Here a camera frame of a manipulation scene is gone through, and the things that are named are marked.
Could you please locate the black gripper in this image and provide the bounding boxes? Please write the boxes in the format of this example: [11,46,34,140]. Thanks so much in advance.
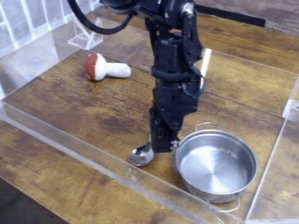
[150,75,202,153]

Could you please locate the green handled metal spoon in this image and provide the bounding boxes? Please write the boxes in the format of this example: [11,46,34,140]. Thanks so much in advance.
[128,141,155,166]

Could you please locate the stainless steel pot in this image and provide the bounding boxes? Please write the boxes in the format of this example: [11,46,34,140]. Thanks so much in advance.
[174,122,258,213]

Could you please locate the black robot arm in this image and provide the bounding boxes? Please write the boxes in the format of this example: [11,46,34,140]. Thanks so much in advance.
[100,0,203,153]

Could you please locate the red white toy mushroom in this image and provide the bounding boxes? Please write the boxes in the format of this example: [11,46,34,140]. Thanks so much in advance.
[84,52,131,81]

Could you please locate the black strip on table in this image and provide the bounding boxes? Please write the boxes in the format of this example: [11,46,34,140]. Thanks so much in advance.
[195,3,267,27]

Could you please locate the clear acrylic enclosure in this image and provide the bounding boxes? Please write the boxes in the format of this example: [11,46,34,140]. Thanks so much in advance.
[0,0,299,224]

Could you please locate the black cable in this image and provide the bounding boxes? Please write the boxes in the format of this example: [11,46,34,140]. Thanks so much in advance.
[67,0,136,36]

